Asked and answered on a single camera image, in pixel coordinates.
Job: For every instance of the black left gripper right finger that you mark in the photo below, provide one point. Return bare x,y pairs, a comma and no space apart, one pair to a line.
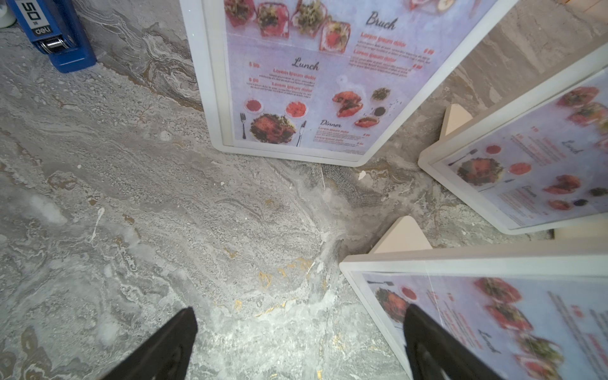
433,353

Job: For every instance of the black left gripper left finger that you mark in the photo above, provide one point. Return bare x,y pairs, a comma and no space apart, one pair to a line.
165,355

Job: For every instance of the white menu holder front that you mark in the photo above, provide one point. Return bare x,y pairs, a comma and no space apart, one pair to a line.
532,310

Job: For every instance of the white menu holder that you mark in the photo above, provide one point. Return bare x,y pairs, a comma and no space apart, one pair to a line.
324,81
537,160
532,310

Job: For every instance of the white menu holder back right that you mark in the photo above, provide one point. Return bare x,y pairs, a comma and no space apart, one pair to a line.
537,160

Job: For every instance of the white menu holder back left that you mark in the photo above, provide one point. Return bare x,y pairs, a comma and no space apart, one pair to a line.
324,81

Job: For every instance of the blue stapler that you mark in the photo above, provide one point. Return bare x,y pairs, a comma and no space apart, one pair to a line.
54,29

